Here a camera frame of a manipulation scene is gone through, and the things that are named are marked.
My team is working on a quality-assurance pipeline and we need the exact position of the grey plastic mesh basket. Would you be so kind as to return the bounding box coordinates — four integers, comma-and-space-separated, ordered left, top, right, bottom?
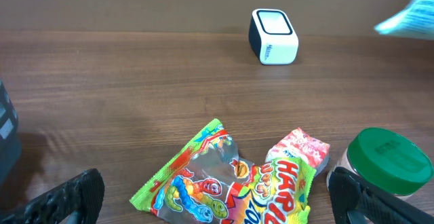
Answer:
0, 81, 22, 185

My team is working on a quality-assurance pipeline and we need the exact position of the orange white snack packet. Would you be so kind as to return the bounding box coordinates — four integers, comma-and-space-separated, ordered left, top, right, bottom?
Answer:
265, 128, 330, 176

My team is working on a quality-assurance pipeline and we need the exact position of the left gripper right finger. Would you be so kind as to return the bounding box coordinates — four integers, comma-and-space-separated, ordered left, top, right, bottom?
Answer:
328, 167, 433, 224

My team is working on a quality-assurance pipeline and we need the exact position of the green lid jar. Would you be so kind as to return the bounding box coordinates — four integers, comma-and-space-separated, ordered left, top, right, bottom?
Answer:
332, 128, 433, 200

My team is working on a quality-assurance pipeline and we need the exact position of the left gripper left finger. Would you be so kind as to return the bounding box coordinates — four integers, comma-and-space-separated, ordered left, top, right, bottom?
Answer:
1, 168, 105, 224

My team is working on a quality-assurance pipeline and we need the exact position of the white barcode scanner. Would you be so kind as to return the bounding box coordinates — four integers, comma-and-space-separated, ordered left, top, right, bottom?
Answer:
248, 9, 299, 65

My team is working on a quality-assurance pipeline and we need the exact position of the teal tissue packet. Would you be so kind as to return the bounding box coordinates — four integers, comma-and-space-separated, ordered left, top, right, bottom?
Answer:
374, 0, 433, 40

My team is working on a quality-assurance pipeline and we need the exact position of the colourful gummy candy bag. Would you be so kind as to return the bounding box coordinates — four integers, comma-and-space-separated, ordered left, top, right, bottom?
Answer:
130, 119, 316, 224

